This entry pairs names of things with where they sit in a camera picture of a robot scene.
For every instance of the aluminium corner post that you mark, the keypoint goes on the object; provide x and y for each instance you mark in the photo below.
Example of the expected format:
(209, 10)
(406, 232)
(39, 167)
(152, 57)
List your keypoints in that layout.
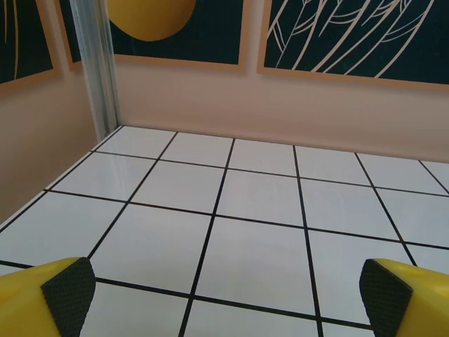
(94, 70)

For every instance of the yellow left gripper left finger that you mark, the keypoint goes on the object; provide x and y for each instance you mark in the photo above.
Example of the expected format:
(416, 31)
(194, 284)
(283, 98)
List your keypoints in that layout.
(24, 302)

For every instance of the wall panel with orange oval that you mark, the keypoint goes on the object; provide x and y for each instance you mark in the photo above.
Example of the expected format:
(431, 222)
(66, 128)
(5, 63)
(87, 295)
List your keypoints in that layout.
(210, 31)

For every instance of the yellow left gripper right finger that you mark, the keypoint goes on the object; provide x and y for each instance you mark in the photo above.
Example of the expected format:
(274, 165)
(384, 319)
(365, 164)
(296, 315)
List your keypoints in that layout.
(421, 305)

